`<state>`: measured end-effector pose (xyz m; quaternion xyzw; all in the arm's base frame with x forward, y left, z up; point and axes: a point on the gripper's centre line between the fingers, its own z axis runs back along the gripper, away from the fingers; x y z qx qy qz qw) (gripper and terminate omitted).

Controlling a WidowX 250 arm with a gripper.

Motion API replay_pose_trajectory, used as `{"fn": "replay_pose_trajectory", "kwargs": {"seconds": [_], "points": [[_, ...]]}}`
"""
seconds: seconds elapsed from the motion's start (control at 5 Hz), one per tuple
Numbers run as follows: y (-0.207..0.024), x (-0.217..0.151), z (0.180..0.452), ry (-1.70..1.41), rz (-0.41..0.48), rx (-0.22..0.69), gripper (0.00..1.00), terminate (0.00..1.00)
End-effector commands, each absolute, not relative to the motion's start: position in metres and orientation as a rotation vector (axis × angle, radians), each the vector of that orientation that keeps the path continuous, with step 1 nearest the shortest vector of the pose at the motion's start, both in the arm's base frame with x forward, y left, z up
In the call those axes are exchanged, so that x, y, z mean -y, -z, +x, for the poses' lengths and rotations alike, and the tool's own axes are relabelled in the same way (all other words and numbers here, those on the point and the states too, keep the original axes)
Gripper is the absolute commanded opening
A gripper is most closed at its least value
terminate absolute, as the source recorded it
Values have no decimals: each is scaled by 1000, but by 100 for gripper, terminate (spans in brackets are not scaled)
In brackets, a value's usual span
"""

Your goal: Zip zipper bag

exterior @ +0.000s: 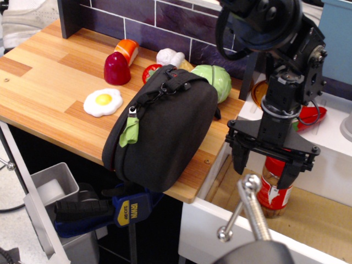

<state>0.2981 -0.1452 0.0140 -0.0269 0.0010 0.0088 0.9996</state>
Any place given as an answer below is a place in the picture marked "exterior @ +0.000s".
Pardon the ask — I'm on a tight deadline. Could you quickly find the toy fried egg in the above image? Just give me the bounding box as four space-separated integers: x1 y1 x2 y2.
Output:
83 88 123 117

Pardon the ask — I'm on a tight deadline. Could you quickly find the green zipper pull tab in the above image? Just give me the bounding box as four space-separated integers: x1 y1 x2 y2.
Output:
119 117 139 147

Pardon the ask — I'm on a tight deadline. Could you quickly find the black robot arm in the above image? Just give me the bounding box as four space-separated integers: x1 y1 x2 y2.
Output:
216 1 327 189

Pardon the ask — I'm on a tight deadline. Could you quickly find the orange white toy sushi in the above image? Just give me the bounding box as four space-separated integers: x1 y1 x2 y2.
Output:
114 39 140 66

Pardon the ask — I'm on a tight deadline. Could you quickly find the red label jar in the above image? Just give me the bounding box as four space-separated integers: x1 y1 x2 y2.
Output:
257 157 292 218

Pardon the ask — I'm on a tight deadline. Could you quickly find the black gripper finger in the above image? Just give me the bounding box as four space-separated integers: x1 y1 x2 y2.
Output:
232 143 250 174
277 161 303 189

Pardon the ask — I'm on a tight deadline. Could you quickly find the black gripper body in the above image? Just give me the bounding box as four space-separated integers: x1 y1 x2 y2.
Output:
225 103 321 164

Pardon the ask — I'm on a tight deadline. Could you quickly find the silver clamp screw handle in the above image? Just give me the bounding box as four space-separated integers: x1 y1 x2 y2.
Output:
216 173 304 264

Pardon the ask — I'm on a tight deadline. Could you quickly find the orange round plate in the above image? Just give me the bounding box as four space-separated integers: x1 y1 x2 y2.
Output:
251 80 268 108

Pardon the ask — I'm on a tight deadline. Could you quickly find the black zipper bag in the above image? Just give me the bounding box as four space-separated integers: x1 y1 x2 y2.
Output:
102 65 218 193

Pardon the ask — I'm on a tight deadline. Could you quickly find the blue black bar clamp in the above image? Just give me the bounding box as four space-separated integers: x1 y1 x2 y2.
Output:
54 183 163 263

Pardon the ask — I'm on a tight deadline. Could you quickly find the green toy cabbage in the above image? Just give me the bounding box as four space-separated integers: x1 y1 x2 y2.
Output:
191 65 232 103

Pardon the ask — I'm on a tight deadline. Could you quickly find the white toy garlic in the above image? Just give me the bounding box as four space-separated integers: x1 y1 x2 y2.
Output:
156 48 185 68

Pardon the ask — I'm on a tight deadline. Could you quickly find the red toy chili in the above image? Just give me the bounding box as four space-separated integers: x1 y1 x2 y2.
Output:
293 107 327 131

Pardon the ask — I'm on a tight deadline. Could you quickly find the dark red toy vegetable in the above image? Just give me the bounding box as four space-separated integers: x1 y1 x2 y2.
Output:
104 52 131 85

